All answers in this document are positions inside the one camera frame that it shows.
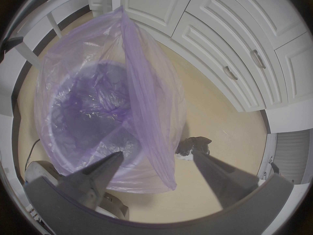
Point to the clear printed wrapper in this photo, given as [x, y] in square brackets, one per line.
[184, 157]

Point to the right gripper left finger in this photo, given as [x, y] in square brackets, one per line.
[97, 177]

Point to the grey padded white chair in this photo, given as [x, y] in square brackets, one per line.
[27, 50]

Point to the purple plastic bag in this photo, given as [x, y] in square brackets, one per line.
[151, 106]

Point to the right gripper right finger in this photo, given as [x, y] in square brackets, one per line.
[220, 177]

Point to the black plastic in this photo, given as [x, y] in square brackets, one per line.
[195, 142]

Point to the white trash bin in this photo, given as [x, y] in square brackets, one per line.
[133, 161]

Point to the white wardrobe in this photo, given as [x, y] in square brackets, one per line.
[220, 33]

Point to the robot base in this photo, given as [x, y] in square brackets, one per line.
[36, 170]

